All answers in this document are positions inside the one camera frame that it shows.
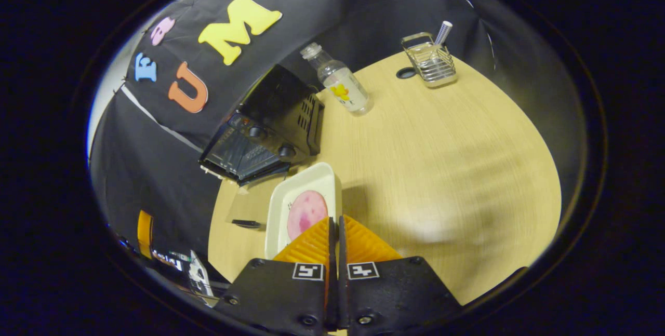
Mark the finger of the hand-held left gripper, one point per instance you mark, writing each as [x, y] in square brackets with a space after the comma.
[145, 232]

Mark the white rectangular plate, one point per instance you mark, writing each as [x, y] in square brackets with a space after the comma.
[311, 180]

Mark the pink ham slice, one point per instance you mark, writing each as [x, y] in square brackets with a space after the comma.
[306, 211]

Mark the clear glass bottle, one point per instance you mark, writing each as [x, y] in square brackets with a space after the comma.
[340, 84]

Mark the white plastic straw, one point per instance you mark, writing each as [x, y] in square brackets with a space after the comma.
[443, 32]

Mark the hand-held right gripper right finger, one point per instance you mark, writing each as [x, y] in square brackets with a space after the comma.
[395, 289]

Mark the black electric oven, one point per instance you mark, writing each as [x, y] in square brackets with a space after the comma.
[280, 102]

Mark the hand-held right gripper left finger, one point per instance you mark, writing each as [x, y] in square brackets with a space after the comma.
[280, 294]

